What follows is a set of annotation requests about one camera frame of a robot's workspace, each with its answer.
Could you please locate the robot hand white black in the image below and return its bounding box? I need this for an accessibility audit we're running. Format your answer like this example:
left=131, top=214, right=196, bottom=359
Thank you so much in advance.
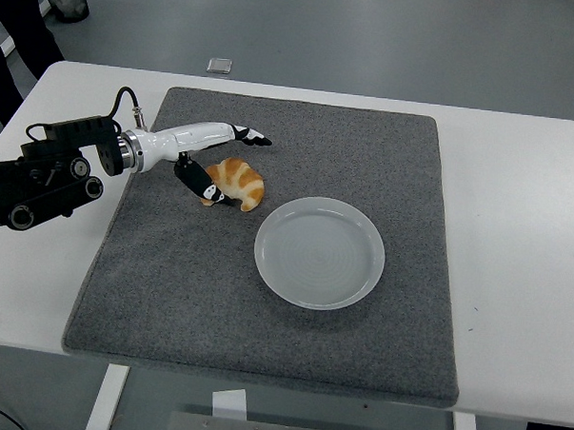
left=133, top=117, right=275, bottom=210

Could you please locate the croissant bread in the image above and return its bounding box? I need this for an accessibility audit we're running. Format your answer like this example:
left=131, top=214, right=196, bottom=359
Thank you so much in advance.
left=200, top=156, right=267, bottom=214

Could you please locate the grey square table mat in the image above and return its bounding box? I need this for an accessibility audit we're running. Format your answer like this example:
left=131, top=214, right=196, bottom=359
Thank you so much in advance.
left=58, top=82, right=473, bottom=409

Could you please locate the pale grey round plate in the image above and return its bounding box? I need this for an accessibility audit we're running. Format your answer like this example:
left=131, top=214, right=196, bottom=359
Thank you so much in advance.
left=250, top=193, right=388, bottom=315

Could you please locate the silver square floor cover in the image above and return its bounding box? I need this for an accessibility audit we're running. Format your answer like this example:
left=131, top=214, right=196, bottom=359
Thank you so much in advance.
left=206, top=57, right=235, bottom=75

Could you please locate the person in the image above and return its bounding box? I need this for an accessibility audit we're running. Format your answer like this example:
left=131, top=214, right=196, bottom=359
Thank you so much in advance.
left=0, top=0, right=69, bottom=143

